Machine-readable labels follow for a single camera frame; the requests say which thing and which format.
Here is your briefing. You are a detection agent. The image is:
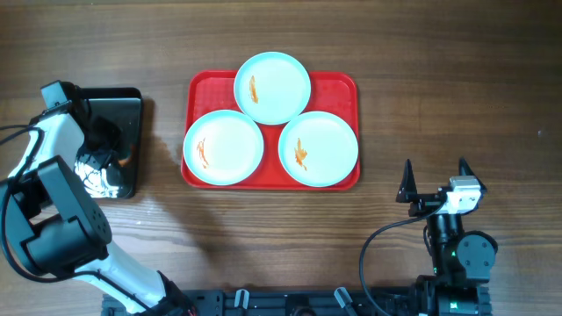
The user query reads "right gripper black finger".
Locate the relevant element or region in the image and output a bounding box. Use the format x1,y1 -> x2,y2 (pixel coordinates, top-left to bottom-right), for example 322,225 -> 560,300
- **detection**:
395,159 -> 417,203
458,157 -> 486,193

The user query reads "light blue plate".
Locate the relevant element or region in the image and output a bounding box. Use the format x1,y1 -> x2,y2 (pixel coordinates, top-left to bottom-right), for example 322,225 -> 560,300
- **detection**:
277,111 -> 359,188
183,110 -> 264,186
234,52 -> 312,126

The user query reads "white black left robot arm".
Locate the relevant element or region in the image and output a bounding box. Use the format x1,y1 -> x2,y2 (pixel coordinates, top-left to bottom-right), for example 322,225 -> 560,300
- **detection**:
1,81 -> 197,315

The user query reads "black plastic tray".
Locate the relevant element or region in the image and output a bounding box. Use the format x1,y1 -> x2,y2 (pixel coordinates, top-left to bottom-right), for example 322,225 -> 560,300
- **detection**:
74,88 -> 144,198

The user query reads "red plastic tray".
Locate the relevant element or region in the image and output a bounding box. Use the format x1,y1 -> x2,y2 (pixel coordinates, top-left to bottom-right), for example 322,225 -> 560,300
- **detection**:
184,70 -> 359,191

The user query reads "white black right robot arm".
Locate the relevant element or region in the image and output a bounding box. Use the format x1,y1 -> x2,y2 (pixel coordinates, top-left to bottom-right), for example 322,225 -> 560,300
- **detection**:
396,159 -> 498,316

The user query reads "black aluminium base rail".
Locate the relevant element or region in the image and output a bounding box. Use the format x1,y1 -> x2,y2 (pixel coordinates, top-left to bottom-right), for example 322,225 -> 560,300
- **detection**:
101,285 -> 492,316

